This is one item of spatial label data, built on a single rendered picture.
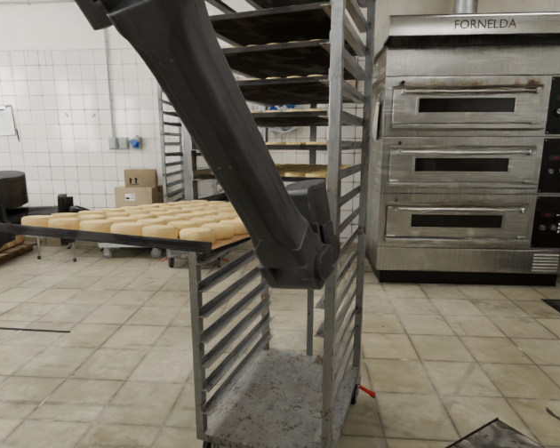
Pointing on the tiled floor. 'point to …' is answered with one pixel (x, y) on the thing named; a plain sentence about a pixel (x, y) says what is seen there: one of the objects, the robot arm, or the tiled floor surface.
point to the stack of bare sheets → (495, 437)
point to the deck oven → (474, 148)
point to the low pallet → (7, 254)
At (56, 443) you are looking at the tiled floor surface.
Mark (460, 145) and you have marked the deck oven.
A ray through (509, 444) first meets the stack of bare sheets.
